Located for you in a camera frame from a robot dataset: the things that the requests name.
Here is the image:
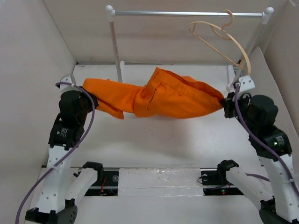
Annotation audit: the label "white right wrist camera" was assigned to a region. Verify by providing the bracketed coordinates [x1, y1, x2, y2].
[233, 75, 255, 93]

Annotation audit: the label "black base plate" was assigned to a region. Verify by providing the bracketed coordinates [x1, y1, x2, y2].
[85, 169, 119, 196]
[197, 168, 243, 196]

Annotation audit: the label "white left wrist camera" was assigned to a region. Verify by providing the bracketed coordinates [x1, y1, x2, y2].
[58, 74, 76, 93]

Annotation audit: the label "white clothes rack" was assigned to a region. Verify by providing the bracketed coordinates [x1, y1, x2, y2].
[105, 5, 274, 92]

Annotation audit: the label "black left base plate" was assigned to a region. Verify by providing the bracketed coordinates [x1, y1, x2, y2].
[85, 169, 119, 196]

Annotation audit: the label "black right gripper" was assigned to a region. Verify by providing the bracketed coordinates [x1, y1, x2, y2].
[222, 89, 256, 133]

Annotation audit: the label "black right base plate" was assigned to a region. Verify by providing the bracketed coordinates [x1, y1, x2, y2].
[197, 168, 243, 196]

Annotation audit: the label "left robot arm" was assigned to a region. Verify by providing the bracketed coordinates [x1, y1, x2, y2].
[25, 82, 104, 224]

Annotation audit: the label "beige plastic hanger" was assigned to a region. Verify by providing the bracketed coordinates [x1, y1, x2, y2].
[186, 9, 252, 75]

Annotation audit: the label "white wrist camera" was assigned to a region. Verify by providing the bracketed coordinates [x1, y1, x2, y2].
[233, 75, 255, 93]
[58, 74, 76, 93]

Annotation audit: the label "orange trousers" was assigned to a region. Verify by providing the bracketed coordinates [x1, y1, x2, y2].
[83, 68, 224, 119]

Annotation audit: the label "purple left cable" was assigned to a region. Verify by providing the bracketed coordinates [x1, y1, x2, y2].
[14, 81, 96, 224]

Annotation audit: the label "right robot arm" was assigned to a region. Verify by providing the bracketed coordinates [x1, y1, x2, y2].
[216, 92, 299, 224]

